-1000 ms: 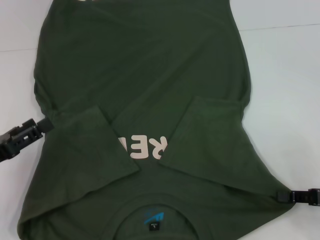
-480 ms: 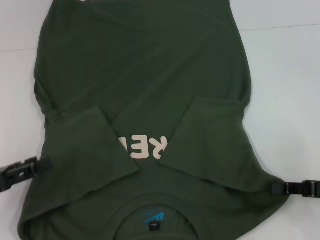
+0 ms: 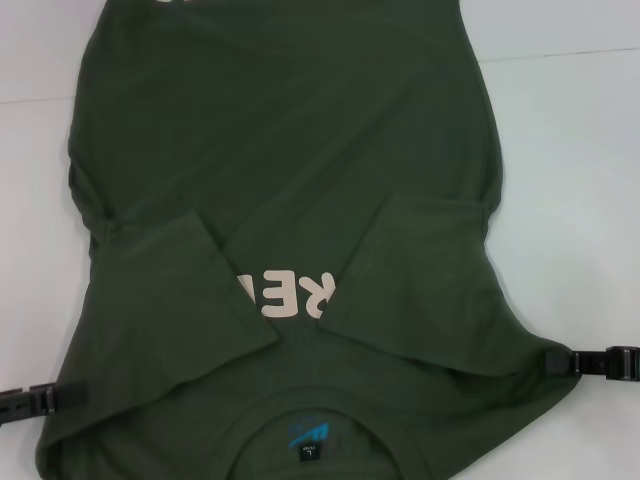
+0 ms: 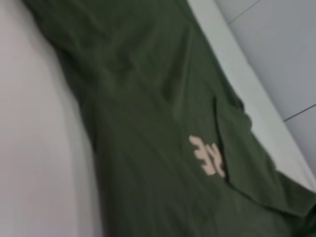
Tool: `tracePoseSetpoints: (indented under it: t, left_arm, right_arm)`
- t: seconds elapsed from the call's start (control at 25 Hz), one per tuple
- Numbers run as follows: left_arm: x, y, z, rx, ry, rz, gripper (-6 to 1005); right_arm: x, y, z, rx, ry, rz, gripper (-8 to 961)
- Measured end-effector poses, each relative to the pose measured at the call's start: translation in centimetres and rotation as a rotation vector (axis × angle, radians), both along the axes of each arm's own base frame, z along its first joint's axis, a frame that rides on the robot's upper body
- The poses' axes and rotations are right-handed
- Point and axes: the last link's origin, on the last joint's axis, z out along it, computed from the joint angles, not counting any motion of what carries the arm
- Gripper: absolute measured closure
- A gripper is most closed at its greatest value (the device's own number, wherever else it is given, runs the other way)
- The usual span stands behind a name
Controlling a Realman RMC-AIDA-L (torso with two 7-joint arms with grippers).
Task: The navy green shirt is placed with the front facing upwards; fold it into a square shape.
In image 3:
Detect dark green FREE T-shirt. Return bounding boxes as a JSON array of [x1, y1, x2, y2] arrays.
[[37, 0, 581, 480]]

